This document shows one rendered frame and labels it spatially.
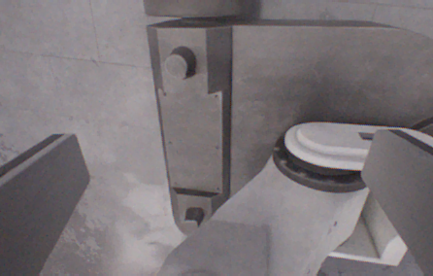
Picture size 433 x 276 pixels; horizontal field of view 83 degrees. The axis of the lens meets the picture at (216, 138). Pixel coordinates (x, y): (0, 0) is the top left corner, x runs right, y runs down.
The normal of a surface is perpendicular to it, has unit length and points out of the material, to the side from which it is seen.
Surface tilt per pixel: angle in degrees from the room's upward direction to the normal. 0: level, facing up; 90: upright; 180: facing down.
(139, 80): 0
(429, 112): 0
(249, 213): 90
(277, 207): 90
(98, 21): 0
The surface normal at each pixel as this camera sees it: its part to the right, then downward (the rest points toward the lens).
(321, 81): -0.19, 0.49
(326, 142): -0.01, -0.87
